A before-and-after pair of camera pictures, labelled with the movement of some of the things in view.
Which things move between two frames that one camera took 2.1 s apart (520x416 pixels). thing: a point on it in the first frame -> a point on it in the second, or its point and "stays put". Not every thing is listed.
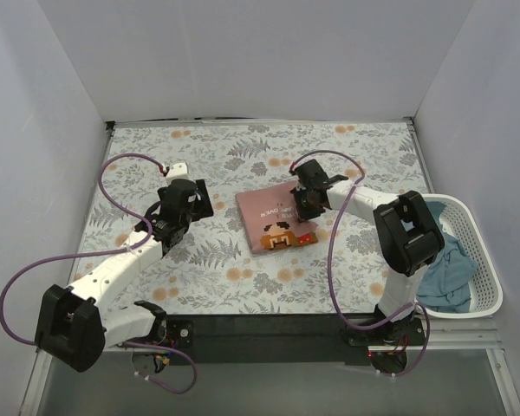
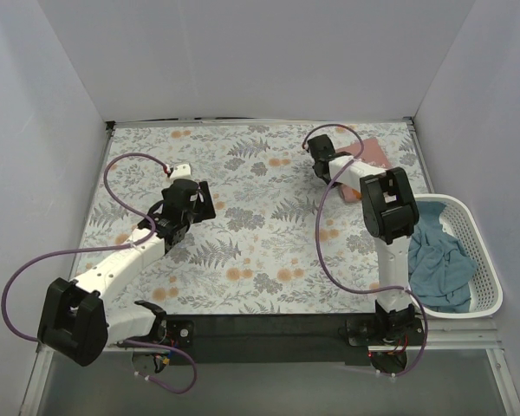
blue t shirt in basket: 446,285 stays put
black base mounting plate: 282,340 stays put
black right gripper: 308,202 -> 319,169
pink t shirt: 270,219 -> 373,153
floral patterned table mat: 212,269 stays put
